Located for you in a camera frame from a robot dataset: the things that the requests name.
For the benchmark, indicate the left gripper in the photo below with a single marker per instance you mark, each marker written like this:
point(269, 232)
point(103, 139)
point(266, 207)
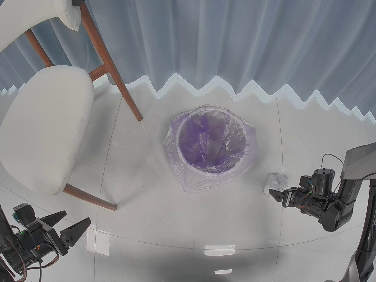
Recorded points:
point(44, 239)

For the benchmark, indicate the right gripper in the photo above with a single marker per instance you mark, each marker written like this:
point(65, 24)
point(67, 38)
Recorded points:
point(296, 198)

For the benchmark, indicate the white paper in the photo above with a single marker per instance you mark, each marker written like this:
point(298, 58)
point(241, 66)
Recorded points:
point(277, 181)

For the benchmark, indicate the purple plastic bag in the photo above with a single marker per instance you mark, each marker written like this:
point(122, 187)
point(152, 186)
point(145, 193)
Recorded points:
point(194, 139)

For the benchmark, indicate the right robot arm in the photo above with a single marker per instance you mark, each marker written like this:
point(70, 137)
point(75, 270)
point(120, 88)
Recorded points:
point(335, 210)

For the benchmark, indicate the white trash bin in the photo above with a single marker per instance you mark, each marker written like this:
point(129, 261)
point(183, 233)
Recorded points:
point(202, 171)

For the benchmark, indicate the white chair with wooden legs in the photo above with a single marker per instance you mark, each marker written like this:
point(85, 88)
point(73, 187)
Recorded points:
point(50, 122)

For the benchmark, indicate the pale blue curtain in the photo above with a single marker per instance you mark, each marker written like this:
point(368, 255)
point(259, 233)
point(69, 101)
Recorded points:
point(205, 25)

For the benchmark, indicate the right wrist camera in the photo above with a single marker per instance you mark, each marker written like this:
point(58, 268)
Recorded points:
point(305, 182)

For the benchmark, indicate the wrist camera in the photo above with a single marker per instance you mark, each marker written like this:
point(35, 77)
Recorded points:
point(305, 182)
point(25, 214)

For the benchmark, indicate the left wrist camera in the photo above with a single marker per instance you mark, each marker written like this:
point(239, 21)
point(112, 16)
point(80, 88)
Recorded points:
point(25, 214)

